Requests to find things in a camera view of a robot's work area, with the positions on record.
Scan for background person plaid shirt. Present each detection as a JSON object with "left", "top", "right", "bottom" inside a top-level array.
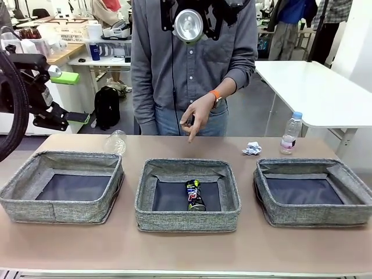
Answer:
[{"left": 308, "top": 0, "right": 354, "bottom": 62}]

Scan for small white table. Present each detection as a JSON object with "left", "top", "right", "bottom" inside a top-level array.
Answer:
[{"left": 68, "top": 55, "right": 132, "bottom": 96}]

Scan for clear plastic water bottle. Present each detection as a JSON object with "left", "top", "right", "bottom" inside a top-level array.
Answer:
[{"left": 279, "top": 111, "right": 303, "bottom": 155}]

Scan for background person blue top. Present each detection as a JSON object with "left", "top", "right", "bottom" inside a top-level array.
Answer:
[{"left": 266, "top": 0, "right": 318, "bottom": 61}]

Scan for black backpack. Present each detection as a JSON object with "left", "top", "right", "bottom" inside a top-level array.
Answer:
[{"left": 94, "top": 86, "right": 121, "bottom": 131}]

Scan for clear plastic storage box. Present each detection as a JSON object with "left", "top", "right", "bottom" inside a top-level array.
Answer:
[{"left": 0, "top": 31, "right": 52, "bottom": 60}]

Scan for crumpled white paper ball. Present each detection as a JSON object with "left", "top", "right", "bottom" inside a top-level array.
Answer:
[{"left": 241, "top": 141, "right": 263, "bottom": 156}]

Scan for person's left forearm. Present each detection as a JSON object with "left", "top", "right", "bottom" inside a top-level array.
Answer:
[{"left": 213, "top": 52, "right": 259, "bottom": 98}]

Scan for background person beige top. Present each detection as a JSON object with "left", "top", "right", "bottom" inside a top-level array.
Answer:
[{"left": 92, "top": 0, "right": 133, "bottom": 27}]

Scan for dark blue tumbler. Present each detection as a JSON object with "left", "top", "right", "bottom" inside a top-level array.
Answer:
[{"left": 88, "top": 42, "right": 101, "bottom": 62}]

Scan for crushed red drink can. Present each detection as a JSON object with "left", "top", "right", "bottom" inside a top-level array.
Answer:
[{"left": 173, "top": 8, "right": 204, "bottom": 44}]

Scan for person's right forearm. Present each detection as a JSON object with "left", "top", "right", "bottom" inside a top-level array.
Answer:
[{"left": 131, "top": 58, "right": 159, "bottom": 136}]

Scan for orange strap wristwatch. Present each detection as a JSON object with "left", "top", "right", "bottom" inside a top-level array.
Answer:
[{"left": 209, "top": 90, "right": 223, "bottom": 110}]

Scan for thin black cord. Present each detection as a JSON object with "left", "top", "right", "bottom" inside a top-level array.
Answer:
[{"left": 170, "top": 31, "right": 181, "bottom": 136}]

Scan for person's left hand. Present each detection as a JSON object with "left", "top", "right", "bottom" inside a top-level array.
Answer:
[{"left": 179, "top": 95, "right": 217, "bottom": 144}]

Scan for cream plastic crate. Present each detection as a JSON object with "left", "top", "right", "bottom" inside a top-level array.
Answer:
[{"left": 51, "top": 25, "right": 88, "bottom": 44}]

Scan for crushed black drink can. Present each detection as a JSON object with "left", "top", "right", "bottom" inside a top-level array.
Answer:
[{"left": 185, "top": 179, "right": 207, "bottom": 212}]

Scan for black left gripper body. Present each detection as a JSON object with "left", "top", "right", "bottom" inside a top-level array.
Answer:
[{"left": 0, "top": 68, "right": 53, "bottom": 117}]

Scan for grey fabric basket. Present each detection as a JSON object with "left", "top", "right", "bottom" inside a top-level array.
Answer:
[
  {"left": 253, "top": 158, "right": 372, "bottom": 227},
  {"left": 0, "top": 150, "right": 125, "bottom": 224},
  {"left": 134, "top": 158, "right": 242, "bottom": 233}
]

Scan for blue jeans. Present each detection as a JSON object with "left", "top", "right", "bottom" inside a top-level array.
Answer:
[{"left": 153, "top": 100, "right": 229, "bottom": 137}]

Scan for white rounded device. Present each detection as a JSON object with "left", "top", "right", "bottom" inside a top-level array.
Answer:
[{"left": 102, "top": 20, "right": 131, "bottom": 40}]

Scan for white plastic jug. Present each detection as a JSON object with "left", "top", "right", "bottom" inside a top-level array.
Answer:
[{"left": 87, "top": 23, "right": 103, "bottom": 41}]

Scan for person in grey shirt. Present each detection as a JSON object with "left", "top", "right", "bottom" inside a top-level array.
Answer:
[{"left": 130, "top": 0, "right": 259, "bottom": 137}]

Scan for wooden top table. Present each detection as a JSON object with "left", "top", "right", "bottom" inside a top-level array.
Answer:
[{"left": 43, "top": 43, "right": 85, "bottom": 66}]

